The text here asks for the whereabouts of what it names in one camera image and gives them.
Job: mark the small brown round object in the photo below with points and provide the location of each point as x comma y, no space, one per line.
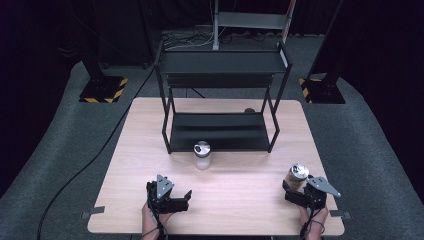
249,110

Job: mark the person's left hand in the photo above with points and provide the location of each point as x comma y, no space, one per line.
146,216

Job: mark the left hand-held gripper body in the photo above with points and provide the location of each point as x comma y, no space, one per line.
163,186

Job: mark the person's right hand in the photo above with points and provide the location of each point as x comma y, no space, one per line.
318,216

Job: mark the black metal shelf rack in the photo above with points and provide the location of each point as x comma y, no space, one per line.
220,131

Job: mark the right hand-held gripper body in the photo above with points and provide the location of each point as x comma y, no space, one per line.
320,188

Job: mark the grey tape strip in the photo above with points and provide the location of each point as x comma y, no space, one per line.
340,214
94,211

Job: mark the grey metal stand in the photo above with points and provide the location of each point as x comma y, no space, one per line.
250,20

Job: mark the black stand with striped base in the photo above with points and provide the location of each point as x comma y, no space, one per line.
321,90
103,88

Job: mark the dark cabinet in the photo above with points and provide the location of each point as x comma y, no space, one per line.
126,33

